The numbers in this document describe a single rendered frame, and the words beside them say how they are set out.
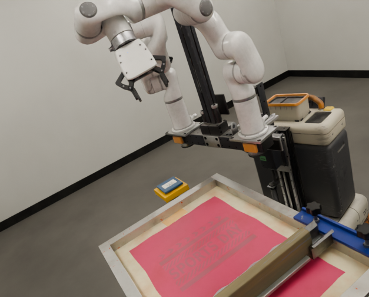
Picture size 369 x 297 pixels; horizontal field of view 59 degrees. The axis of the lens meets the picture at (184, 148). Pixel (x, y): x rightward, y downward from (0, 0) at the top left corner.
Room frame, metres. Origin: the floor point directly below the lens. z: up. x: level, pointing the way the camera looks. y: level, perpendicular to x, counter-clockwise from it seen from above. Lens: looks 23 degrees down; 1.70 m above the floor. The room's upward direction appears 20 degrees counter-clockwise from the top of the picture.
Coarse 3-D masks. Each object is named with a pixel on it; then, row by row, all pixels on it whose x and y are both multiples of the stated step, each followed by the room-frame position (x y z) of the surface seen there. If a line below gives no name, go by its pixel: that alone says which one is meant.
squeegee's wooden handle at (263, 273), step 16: (288, 240) 0.67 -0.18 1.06; (304, 240) 0.67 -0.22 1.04; (272, 256) 0.64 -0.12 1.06; (288, 256) 0.65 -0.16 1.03; (304, 256) 0.66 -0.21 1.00; (256, 272) 0.61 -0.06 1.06; (272, 272) 0.62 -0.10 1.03; (224, 288) 0.60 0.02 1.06; (240, 288) 0.58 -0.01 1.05; (256, 288) 0.60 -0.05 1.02
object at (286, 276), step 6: (306, 258) 0.66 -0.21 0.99; (300, 264) 0.65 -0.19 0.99; (288, 270) 0.64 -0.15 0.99; (294, 270) 0.63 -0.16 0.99; (282, 276) 0.63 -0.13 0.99; (288, 276) 0.62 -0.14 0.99; (276, 282) 0.62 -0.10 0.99; (282, 282) 0.61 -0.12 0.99; (270, 288) 0.61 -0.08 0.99; (276, 288) 0.61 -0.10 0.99; (264, 294) 0.60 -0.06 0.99; (270, 294) 0.60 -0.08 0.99
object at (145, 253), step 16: (176, 224) 1.07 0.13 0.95; (160, 240) 1.01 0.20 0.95; (176, 240) 0.97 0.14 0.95; (144, 256) 0.95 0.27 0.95; (160, 272) 0.85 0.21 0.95; (224, 272) 0.75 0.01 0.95; (160, 288) 0.78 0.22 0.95; (176, 288) 0.76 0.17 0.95; (192, 288) 0.74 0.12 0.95; (208, 288) 0.71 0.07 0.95
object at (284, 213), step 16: (192, 192) 1.20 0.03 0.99; (240, 192) 1.07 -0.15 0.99; (256, 192) 1.04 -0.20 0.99; (160, 208) 1.17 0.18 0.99; (176, 208) 1.16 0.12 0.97; (272, 208) 0.91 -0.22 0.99; (288, 208) 0.88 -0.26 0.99; (144, 224) 1.10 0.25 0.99; (288, 224) 0.85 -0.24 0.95; (112, 240) 1.06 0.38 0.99; (128, 240) 1.07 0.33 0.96; (112, 256) 0.97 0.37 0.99; (352, 256) 0.64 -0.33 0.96; (368, 272) 0.56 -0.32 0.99; (128, 288) 0.79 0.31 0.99; (352, 288) 0.53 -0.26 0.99; (368, 288) 0.52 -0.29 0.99
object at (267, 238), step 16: (208, 208) 1.10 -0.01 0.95; (224, 208) 1.06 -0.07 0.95; (192, 224) 1.03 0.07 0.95; (240, 224) 0.94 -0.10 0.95; (256, 224) 0.91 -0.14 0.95; (256, 240) 0.83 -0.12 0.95; (272, 240) 0.81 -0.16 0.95; (240, 256) 0.79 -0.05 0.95; (256, 256) 0.77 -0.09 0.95; (240, 272) 0.73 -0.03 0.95; (304, 272) 0.65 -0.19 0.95; (320, 272) 0.63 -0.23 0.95; (336, 272) 0.62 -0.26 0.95; (288, 288) 0.62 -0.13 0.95; (304, 288) 0.61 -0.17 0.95; (320, 288) 0.59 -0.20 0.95
